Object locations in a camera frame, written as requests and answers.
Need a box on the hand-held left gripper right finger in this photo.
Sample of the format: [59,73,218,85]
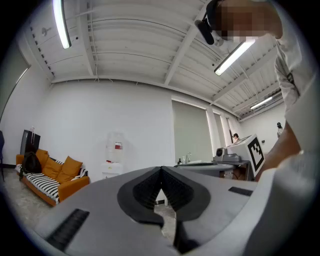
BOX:
[161,165,259,255]

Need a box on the ceiling tube light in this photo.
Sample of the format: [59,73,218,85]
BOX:
[249,96,274,110]
[213,38,257,77]
[52,0,73,50]

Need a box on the black backpack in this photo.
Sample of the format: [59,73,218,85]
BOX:
[19,151,43,180]

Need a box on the person's right forearm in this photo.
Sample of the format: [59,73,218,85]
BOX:
[254,121,302,182]

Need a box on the orange cushion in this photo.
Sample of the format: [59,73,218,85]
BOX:
[42,157,63,180]
[56,155,83,183]
[35,148,50,166]

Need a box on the orange sofa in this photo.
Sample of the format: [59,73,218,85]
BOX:
[15,148,91,208]

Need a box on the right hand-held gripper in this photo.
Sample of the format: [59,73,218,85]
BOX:
[174,134,266,179]

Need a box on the black standing panel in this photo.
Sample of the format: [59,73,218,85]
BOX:
[19,129,41,156]

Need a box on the person's white shirt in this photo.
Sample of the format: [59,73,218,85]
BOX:
[243,32,320,256]

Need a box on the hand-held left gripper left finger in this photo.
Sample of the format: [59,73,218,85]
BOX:
[32,165,181,256]

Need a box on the black white striped blanket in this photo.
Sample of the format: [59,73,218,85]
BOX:
[14,159,89,204]

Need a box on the person's head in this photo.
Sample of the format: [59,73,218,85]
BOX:
[214,0,283,42]

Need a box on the white water dispenser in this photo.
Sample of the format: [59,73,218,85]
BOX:
[101,131,125,180]

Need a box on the white sink cabinet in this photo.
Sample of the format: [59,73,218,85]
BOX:
[174,159,214,165]

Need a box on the grey roller blind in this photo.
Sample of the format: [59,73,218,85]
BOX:
[212,112,225,151]
[172,99,214,165]

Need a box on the black head-mounted camera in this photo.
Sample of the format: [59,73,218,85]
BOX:
[194,0,221,46]

